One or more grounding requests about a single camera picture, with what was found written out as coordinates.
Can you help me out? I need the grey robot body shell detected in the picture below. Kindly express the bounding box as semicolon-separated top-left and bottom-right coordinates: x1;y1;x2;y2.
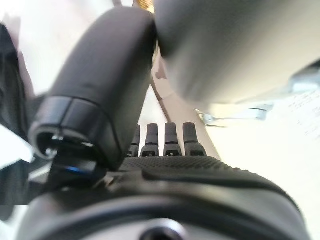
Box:
152;0;320;106

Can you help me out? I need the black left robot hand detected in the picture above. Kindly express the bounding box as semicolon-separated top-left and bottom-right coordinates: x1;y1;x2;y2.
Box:
14;6;309;240

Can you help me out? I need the white sheet with print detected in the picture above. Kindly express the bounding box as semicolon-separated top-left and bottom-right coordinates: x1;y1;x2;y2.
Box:
272;88;320;143

